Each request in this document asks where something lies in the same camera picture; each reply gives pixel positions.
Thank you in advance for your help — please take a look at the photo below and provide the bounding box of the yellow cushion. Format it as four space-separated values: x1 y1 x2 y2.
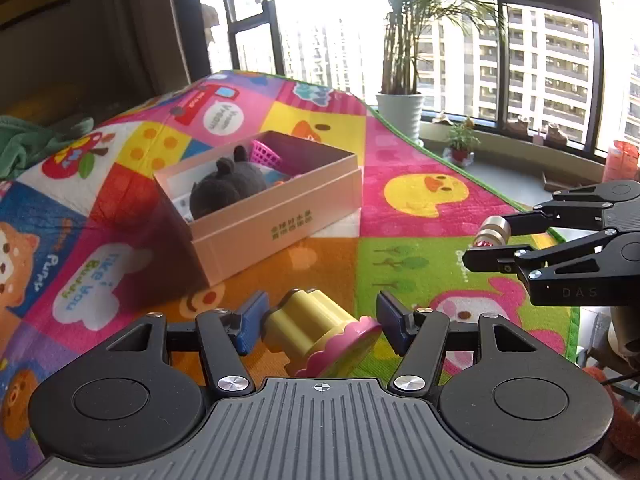
5 95 71 121

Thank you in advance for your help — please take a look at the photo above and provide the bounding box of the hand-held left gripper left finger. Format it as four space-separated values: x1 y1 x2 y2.
107 291 271 397

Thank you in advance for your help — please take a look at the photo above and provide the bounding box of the black cable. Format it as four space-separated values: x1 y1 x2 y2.
600 370 640 387

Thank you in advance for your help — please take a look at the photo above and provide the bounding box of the dark curtain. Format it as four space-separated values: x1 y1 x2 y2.
65 0 211 106

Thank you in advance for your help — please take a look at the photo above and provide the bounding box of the green towel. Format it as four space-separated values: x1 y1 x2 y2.
0 115 96 181

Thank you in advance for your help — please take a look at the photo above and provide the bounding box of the pink cardboard box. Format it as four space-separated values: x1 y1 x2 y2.
152 130 363 286

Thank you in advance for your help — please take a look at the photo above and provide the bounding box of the black window frame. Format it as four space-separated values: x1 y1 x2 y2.
215 0 640 161

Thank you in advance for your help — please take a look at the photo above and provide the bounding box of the colourful cartoon play mat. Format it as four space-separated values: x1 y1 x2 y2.
0 70 581 480

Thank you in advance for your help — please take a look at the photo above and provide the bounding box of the pink plastic toy basket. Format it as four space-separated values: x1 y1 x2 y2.
250 140 283 171

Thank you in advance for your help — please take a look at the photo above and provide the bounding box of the orange fuzzy cloth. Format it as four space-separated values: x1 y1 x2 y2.
580 366 640 463

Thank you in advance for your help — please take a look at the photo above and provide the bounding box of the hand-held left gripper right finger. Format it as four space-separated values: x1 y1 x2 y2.
376 291 543 397

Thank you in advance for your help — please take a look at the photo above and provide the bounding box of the yellow and pink toy stamp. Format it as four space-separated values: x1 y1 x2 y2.
262 288 383 378

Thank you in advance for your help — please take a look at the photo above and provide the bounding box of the small metal cylinder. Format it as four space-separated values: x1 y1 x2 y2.
474 215 512 248

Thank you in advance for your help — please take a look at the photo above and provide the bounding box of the potted palm plant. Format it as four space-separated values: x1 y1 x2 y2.
375 0 506 141

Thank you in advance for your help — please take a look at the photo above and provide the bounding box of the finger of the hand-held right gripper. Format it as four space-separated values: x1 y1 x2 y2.
462 229 640 281
505 180 640 235

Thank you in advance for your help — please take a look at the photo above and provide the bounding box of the red plastic bag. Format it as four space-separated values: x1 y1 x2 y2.
602 140 640 183

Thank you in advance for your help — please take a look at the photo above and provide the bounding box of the small plant in red pot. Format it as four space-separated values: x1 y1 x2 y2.
442 120 481 166

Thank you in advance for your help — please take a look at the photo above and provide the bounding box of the black plush toy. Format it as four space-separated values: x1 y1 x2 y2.
189 145 268 220

